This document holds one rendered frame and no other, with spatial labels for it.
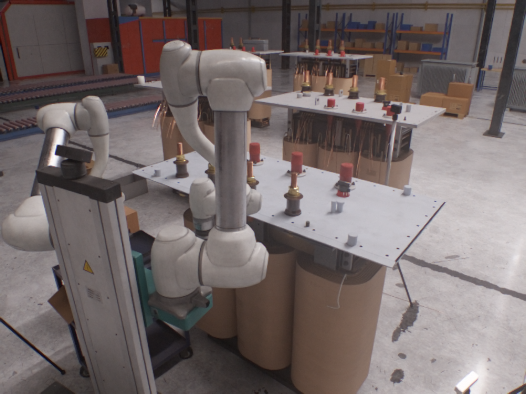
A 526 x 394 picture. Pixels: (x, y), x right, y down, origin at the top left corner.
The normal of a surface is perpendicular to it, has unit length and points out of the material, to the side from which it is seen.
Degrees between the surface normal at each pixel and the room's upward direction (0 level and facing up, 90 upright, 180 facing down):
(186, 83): 113
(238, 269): 69
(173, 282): 91
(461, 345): 0
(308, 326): 90
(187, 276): 92
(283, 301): 90
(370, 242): 0
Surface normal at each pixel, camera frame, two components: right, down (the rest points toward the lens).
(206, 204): 0.00, 0.40
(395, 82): -0.66, 0.31
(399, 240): 0.00, -0.91
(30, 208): 0.10, -0.58
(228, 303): 0.26, 0.40
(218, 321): -0.22, 0.40
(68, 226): -0.48, 0.36
